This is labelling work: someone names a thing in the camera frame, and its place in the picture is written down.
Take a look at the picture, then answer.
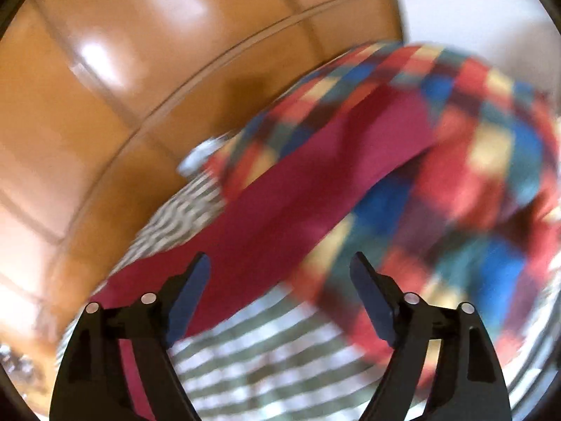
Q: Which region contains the dark red garment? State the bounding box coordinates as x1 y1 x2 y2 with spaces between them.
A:
103 85 441 421

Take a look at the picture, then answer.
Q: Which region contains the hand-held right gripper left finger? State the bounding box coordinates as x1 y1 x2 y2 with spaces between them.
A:
49 252 212 421

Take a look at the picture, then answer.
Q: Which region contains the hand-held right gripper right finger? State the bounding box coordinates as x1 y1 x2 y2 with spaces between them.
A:
349 252 513 421

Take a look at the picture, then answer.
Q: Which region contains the multicolour plaid blanket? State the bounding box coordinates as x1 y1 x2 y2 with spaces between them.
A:
206 41 561 387

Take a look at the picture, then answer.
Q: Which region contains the pale blue cloth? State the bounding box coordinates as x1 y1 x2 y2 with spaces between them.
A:
176 136 229 176

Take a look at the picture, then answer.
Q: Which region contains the green checked bed sheet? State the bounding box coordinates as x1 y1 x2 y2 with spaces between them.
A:
55 171 561 421

